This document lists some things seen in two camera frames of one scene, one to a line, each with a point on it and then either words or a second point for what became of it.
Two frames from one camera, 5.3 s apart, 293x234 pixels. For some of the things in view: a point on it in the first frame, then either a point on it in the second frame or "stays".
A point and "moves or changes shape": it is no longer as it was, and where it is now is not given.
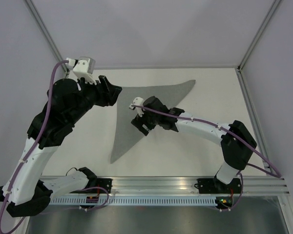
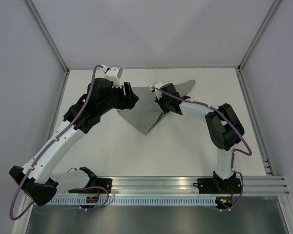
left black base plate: [106, 183] stays
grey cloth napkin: [125, 135] moves or changes shape
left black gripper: [108, 92] -> [128, 102]
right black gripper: [138, 122] -> [165, 110]
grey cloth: [83, 68] -> [113, 74]
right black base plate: [212, 185] stays
